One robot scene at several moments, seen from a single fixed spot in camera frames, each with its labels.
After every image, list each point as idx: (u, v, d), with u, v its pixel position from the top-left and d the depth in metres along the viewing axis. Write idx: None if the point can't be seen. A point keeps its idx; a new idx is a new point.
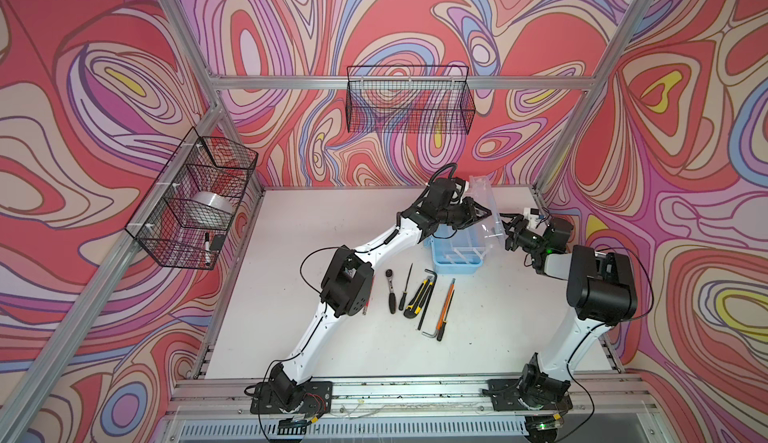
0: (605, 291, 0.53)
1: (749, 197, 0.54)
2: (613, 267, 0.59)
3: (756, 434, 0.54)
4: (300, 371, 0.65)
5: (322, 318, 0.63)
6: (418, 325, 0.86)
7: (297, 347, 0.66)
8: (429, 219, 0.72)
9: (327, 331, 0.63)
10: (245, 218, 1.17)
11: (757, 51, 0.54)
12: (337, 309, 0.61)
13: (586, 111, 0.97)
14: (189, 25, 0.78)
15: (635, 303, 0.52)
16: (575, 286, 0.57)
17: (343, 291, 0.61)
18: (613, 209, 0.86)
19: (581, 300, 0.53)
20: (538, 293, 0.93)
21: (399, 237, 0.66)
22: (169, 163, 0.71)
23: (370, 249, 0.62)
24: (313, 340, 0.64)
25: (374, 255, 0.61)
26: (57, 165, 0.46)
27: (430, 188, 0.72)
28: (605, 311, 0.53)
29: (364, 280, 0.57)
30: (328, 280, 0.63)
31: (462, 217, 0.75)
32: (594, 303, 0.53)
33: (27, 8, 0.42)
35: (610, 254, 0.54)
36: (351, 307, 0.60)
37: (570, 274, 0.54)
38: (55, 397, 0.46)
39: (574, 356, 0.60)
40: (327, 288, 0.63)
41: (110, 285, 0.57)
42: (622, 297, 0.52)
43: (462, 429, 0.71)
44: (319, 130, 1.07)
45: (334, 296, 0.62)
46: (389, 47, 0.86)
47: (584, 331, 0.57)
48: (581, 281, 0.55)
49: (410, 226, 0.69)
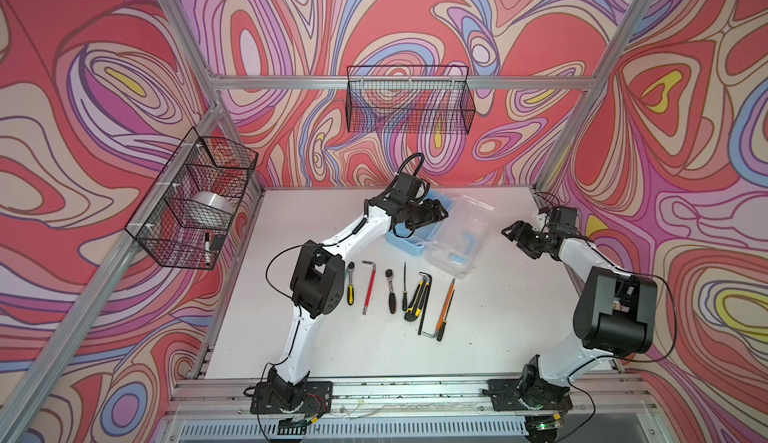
0: (616, 322, 0.48)
1: (749, 197, 0.54)
2: (634, 291, 0.51)
3: (755, 434, 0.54)
4: (292, 372, 0.64)
5: (300, 321, 0.60)
6: (418, 328, 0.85)
7: (284, 352, 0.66)
8: (396, 205, 0.70)
9: (307, 333, 0.61)
10: (245, 217, 1.17)
11: (756, 52, 0.52)
12: (312, 310, 0.58)
13: (586, 111, 0.97)
14: (189, 25, 0.78)
15: (650, 336, 0.47)
16: (583, 316, 0.51)
17: (316, 290, 0.57)
18: (614, 209, 0.85)
19: (591, 331, 0.48)
20: (539, 294, 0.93)
21: (369, 226, 0.64)
22: (169, 163, 0.71)
23: (339, 242, 0.59)
24: (298, 342, 0.62)
25: (344, 247, 0.58)
26: (57, 165, 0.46)
27: (400, 178, 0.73)
28: (616, 343, 0.48)
29: (334, 275, 0.54)
30: (298, 281, 0.59)
31: (420, 217, 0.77)
32: (603, 334, 0.48)
33: (27, 8, 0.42)
35: (632, 277, 0.50)
36: (325, 305, 0.56)
37: (577, 301, 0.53)
38: (55, 398, 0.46)
39: (578, 370, 0.57)
40: (298, 289, 0.59)
41: (110, 285, 0.57)
42: (635, 329, 0.47)
43: (461, 429, 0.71)
44: (319, 130, 1.07)
45: (306, 297, 0.58)
46: (389, 47, 0.86)
47: (588, 357, 0.53)
48: (591, 311, 0.49)
49: (379, 214, 0.67)
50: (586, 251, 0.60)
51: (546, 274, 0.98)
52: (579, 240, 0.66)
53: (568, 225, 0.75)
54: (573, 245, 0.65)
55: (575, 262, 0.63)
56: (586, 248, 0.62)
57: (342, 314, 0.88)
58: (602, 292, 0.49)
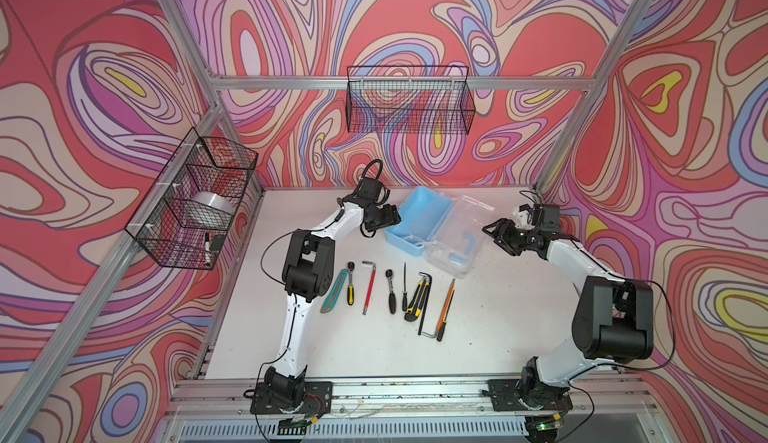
0: (616, 332, 0.47)
1: (749, 197, 0.54)
2: (631, 297, 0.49)
3: (756, 434, 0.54)
4: (292, 365, 0.65)
5: (296, 309, 0.63)
6: (418, 328, 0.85)
7: (282, 346, 0.65)
8: (366, 201, 0.78)
9: (304, 320, 0.63)
10: (245, 217, 1.17)
11: (756, 52, 0.52)
12: (307, 295, 0.61)
13: (586, 110, 0.96)
14: (189, 25, 0.78)
15: (651, 342, 0.46)
16: (583, 327, 0.50)
17: (309, 274, 0.61)
18: (613, 210, 0.86)
19: (593, 343, 0.47)
20: (539, 294, 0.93)
21: (348, 215, 0.71)
22: (169, 163, 0.71)
23: (324, 227, 0.65)
24: (296, 331, 0.64)
25: (330, 231, 0.64)
26: (58, 166, 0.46)
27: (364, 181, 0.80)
28: (617, 352, 0.46)
29: (326, 254, 0.60)
30: (290, 269, 0.62)
31: (381, 219, 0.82)
32: (605, 345, 0.46)
33: (27, 8, 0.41)
35: (627, 283, 0.49)
36: (320, 287, 0.60)
37: (575, 311, 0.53)
38: (55, 398, 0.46)
39: (579, 373, 0.56)
40: (290, 278, 0.62)
41: (110, 285, 0.57)
42: (635, 336, 0.46)
43: (461, 429, 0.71)
44: (319, 130, 1.07)
45: (300, 283, 0.62)
46: (389, 47, 0.86)
47: (589, 365, 0.52)
48: (592, 323, 0.47)
49: (353, 206, 0.75)
50: (577, 255, 0.59)
51: (546, 274, 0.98)
52: (566, 241, 0.65)
53: (552, 224, 0.74)
54: (562, 248, 0.63)
55: (566, 265, 0.61)
56: (576, 251, 0.61)
57: (343, 314, 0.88)
58: (600, 303, 0.47)
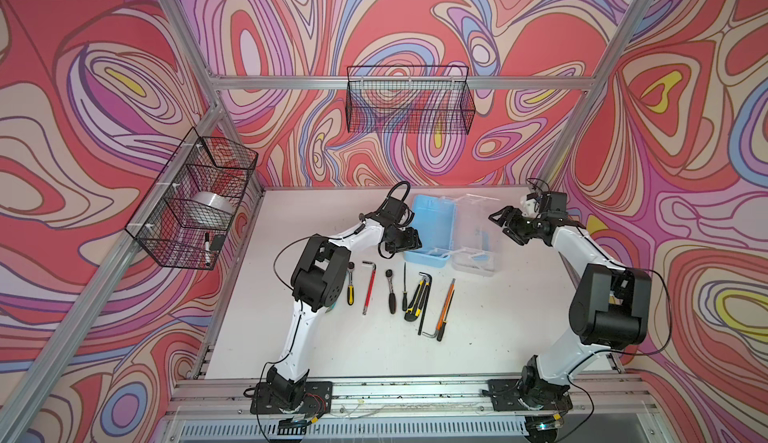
0: (611, 318, 0.49)
1: (749, 197, 0.54)
2: (629, 285, 0.51)
3: (756, 434, 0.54)
4: (293, 369, 0.65)
5: (301, 316, 0.62)
6: (418, 328, 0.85)
7: (284, 349, 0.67)
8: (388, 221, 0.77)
9: (308, 328, 0.62)
10: (246, 217, 1.17)
11: (755, 53, 0.52)
12: (313, 303, 0.59)
13: (586, 110, 0.96)
14: (189, 25, 0.78)
15: (645, 328, 0.47)
16: (579, 313, 0.52)
17: (317, 283, 0.59)
18: (614, 209, 0.85)
19: (588, 328, 0.49)
20: (539, 294, 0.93)
21: (368, 231, 0.70)
22: (169, 163, 0.71)
23: (341, 237, 0.64)
24: (299, 339, 0.63)
25: (346, 242, 0.63)
26: (57, 166, 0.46)
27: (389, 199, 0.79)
28: (611, 338, 0.48)
29: (338, 266, 0.58)
30: (299, 275, 0.60)
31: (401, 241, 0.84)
32: (599, 330, 0.48)
33: (27, 8, 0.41)
35: (627, 271, 0.50)
36: (326, 298, 0.58)
37: (572, 297, 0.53)
38: (55, 398, 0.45)
39: (576, 369, 0.58)
40: (298, 284, 0.60)
41: (110, 285, 0.57)
42: (630, 322, 0.48)
43: (461, 429, 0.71)
44: (319, 130, 1.07)
45: (308, 291, 0.60)
46: (389, 47, 0.86)
47: (586, 353, 0.54)
48: (588, 308, 0.49)
49: (374, 225, 0.73)
50: (581, 243, 0.59)
51: (546, 273, 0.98)
52: (572, 228, 0.65)
53: (559, 210, 0.74)
54: (567, 235, 0.64)
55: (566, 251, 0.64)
56: (580, 238, 0.61)
57: (342, 314, 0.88)
58: (597, 289, 0.49)
